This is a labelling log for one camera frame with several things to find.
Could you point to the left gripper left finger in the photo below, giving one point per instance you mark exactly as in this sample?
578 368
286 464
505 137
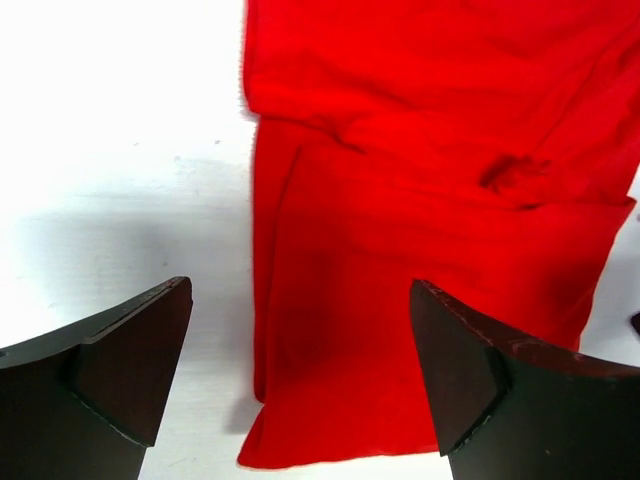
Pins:
86 401

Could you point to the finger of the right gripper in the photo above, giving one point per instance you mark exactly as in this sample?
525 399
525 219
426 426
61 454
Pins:
635 322

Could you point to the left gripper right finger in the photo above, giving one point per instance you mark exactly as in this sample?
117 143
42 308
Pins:
507 405

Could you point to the red t shirt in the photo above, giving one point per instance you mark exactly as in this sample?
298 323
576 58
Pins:
485 146

